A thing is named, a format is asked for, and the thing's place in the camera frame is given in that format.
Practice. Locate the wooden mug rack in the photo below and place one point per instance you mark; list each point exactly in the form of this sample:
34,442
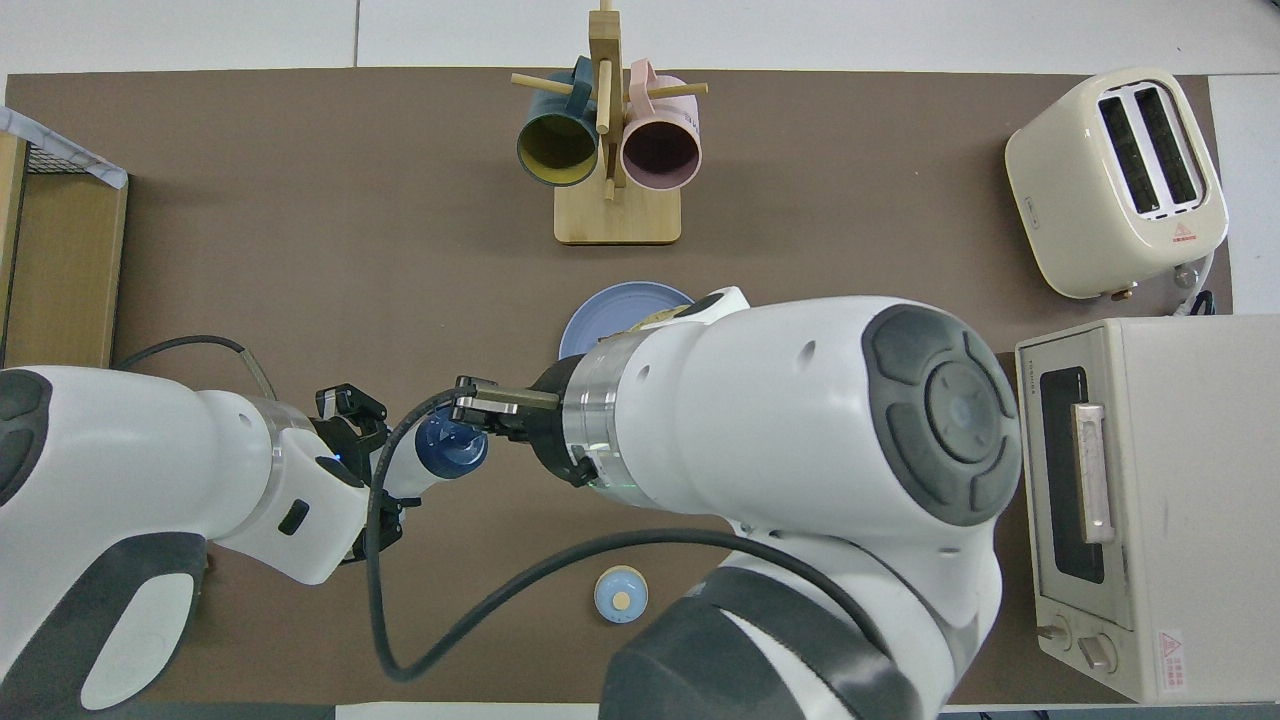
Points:
617,218

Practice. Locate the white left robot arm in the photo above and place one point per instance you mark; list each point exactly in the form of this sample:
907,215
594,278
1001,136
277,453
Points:
120,470

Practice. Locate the brown table mat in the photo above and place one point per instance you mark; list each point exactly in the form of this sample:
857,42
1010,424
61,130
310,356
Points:
300,250

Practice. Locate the blue plate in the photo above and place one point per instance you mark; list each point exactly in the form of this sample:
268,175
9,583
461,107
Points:
600,315

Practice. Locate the pink mug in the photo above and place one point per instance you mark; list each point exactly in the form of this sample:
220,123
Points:
660,155

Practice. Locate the cream toaster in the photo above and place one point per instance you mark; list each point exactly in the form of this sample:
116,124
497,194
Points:
1070,200

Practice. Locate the bread slice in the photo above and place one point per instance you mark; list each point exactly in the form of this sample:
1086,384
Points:
655,320

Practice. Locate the small blue seasoning jar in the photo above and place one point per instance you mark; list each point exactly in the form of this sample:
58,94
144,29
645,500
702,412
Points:
610,600

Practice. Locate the dark teal mug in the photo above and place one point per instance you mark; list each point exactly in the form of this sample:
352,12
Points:
557,150

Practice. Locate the squeeze bottle with blue cap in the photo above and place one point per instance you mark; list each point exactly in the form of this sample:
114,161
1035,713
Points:
445,455

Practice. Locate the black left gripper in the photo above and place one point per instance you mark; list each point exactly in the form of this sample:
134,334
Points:
345,448

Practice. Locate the white toaster oven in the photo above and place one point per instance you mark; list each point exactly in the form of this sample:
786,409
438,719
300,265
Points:
1200,500

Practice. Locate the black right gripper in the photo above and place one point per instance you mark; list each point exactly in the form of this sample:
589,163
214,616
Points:
550,420

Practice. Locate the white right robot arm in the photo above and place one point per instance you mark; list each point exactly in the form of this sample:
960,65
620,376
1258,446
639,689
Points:
800,420

